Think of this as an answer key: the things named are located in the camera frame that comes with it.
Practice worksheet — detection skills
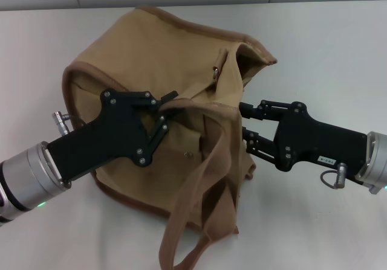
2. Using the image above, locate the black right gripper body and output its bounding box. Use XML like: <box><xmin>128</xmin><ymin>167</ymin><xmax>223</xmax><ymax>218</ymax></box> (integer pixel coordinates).
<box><xmin>273</xmin><ymin>101</ymin><xmax>369</xmax><ymax>174</ymax></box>

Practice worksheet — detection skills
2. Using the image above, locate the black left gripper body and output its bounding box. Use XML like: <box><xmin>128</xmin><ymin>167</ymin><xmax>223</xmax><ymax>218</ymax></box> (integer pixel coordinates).
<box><xmin>48</xmin><ymin>89</ymin><xmax>158</xmax><ymax>183</ymax></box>

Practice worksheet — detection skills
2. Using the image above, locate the khaki canvas food bag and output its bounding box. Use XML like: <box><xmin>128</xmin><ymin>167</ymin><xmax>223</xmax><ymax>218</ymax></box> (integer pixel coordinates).
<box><xmin>62</xmin><ymin>4</ymin><xmax>278</xmax><ymax>270</ymax></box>

